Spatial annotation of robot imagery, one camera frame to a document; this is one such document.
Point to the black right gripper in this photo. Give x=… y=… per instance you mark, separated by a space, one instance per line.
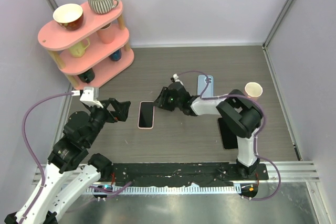
x=163 y=96

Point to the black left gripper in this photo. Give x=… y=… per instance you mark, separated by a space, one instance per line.
x=120 y=113

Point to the pink phone case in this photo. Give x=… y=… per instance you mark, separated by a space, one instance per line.
x=145 y=128

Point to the light blue phone case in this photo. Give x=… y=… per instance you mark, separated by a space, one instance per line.
x=205 y=85

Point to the black phone gold edge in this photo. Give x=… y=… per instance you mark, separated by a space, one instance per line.
x=229 y=140

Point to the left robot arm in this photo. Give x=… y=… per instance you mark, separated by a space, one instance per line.
x=52 y=197

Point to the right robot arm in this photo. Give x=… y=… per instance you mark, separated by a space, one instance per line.
x=240 y=115

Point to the black cup on shelf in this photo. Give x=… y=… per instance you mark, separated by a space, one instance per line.
x=87 y=76

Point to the blue cup on shelf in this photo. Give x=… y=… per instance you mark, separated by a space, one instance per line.
x=116 y=56

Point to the pink three-tier shelf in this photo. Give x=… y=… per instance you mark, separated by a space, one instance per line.
x=101 y=44

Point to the yellow mug on shelf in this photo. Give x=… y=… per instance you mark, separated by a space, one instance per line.
x=79 y=49

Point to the pink cup on shelf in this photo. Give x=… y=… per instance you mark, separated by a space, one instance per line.
x=106 y=34

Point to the pink mug on table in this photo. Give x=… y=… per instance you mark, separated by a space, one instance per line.
x=253 y=90

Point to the red white bowl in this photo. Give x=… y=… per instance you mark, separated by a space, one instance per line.
x=69 y=16

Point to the grey striped mug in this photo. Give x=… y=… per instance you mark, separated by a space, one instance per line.
x=102 y=6

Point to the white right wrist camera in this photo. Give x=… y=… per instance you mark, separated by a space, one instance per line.
x=175 y=78

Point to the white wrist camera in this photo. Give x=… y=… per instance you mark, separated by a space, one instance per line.
x=175 y=78
x=88 y=96

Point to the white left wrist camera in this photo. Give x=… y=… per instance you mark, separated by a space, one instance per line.
x=88 y=96

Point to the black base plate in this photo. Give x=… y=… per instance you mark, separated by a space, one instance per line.
x=208 y=174

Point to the white slotted cable duct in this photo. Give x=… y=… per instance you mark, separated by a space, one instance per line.
x=192 y=189

